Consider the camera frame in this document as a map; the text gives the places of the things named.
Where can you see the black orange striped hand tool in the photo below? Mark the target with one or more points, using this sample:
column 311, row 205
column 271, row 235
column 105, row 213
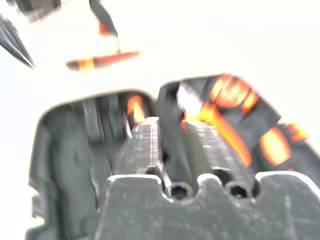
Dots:
column 100, row 60

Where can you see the orange oval tool grip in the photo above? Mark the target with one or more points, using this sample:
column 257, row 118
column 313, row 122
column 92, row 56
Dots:
column 275, row 146

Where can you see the orange black tape measure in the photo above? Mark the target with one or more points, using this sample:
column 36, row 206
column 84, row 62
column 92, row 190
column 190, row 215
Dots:
column 231, row 91

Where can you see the black plastic tool case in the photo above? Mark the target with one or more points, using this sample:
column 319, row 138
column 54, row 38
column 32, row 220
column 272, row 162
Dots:
column 75, row 162

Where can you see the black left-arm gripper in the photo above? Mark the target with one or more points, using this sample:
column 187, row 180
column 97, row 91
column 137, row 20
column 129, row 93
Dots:
column 37, row 8

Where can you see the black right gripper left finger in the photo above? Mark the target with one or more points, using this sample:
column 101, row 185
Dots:
column 142, row 147

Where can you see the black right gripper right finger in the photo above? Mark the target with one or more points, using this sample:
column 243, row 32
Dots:
column 212, row 150

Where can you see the orange tool in case lid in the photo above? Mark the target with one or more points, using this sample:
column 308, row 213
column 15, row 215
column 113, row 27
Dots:
column 136, row 107

